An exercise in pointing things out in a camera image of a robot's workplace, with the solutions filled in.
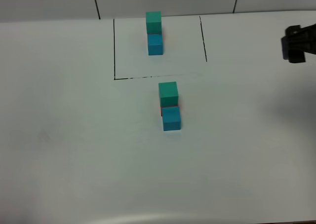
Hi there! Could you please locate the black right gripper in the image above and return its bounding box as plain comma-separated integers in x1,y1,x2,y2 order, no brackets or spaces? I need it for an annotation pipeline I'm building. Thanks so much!
281,24,316,64

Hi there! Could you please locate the red cube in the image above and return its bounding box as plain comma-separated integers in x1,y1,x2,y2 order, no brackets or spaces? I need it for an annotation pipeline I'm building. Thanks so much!
160,103,182,116

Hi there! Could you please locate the blue template cube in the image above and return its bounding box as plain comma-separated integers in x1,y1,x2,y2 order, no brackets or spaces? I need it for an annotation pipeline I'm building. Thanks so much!
147,34,163,56

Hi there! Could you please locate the green template cube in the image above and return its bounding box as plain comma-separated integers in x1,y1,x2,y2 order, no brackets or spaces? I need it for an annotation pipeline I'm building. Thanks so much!
146,11,162,35

